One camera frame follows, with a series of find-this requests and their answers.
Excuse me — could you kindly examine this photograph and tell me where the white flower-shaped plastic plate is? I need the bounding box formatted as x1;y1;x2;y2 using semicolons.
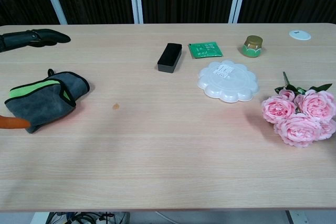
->
197;60;260;103

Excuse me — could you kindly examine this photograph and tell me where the green foil packet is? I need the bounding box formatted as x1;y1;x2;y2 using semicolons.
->
187;41;224;59

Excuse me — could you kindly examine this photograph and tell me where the pink artificial rose bouquet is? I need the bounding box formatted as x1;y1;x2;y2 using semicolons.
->
260;71;336;148

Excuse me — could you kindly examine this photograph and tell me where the black rectangular box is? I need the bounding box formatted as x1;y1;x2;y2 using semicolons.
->
156;42;183;73

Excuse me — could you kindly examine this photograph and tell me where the white round cable grommet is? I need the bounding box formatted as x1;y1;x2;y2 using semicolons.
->
289;29;312;41

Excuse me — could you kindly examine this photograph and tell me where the grey cloth with green stripe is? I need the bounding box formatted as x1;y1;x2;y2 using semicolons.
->
4;68;90;134

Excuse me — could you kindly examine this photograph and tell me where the black cable bundle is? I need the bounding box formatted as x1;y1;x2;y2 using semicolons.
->
48;211;130;224

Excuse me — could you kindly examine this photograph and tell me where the black and silver left hand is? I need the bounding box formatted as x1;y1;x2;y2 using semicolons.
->
0;28;72;131

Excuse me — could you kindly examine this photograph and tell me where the green jar with gold lid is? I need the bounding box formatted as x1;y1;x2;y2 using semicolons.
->
240;35;264;58

